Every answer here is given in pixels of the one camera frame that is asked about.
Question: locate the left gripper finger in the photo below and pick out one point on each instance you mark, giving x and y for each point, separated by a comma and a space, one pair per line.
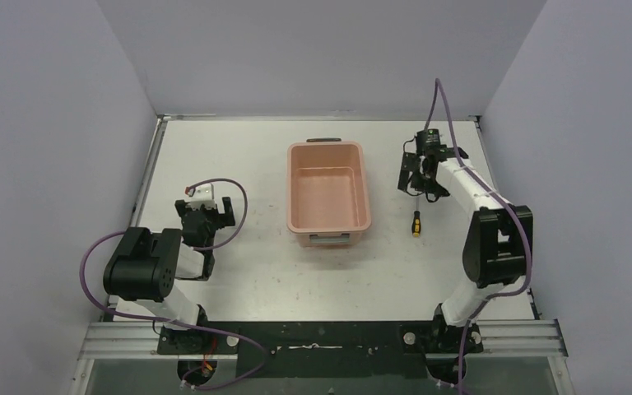
227, 217
181, 207

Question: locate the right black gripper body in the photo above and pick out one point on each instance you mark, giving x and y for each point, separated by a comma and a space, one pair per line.
418, 172

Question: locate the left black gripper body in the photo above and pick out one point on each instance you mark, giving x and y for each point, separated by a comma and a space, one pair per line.
206, 215

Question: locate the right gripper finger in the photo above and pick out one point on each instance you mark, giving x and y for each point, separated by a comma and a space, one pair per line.
460, 153
409, 165

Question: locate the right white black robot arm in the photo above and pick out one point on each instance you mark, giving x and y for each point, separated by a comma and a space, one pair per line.
497, 251

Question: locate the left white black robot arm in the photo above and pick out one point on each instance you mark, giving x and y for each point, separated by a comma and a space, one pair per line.
145, 265

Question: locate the black yellow screwdriver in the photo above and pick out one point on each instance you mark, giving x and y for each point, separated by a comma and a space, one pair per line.
416, 222

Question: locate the pink plastic bin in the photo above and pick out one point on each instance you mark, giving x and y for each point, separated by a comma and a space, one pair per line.
327, 193

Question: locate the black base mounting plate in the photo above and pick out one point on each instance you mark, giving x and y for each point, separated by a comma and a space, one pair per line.
450, 343

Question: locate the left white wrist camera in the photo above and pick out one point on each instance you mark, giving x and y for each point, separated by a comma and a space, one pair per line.
201, 196

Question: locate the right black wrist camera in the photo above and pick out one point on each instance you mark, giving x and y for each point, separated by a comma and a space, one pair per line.
427, 142

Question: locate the aluminium front rail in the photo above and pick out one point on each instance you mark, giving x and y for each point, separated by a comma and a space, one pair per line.
140, 340

